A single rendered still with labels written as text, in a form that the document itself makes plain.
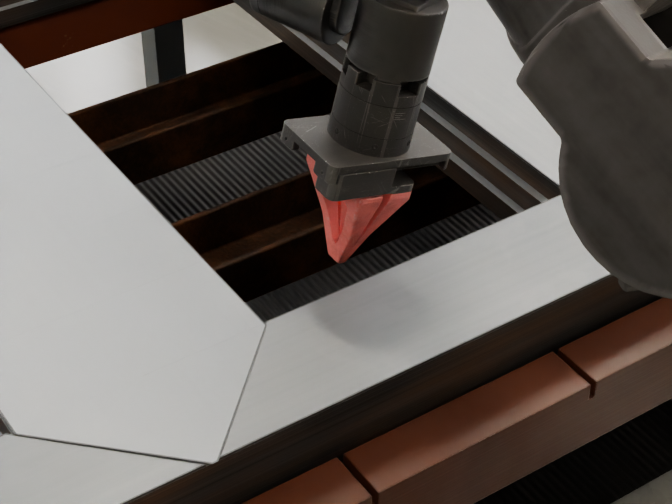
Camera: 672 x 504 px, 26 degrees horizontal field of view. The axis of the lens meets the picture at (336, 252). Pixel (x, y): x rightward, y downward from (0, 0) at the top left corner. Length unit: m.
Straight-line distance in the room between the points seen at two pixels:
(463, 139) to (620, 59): 0.72
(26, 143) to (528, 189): 0.39
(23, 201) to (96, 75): 1.80
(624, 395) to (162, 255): 0.34
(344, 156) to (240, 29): 2.07
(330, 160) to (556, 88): 0.49
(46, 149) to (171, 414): 0.31
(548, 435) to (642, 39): 0.58
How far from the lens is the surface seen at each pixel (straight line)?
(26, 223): 1.08
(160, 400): 0.92
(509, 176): 1.14
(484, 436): 0.96
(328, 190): 0.95
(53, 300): 1.00
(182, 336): 0.96
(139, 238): 1.05
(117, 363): 0.95
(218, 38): 2.99
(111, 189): 1.10
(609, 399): 1.03
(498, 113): 1.18
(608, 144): 0.46
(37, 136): 1.17
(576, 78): 0.46
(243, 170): 1.66
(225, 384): 0.93
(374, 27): 0.93
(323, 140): 0.97
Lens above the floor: 1.51
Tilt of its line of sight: 39 degrees down
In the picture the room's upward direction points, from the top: straight up
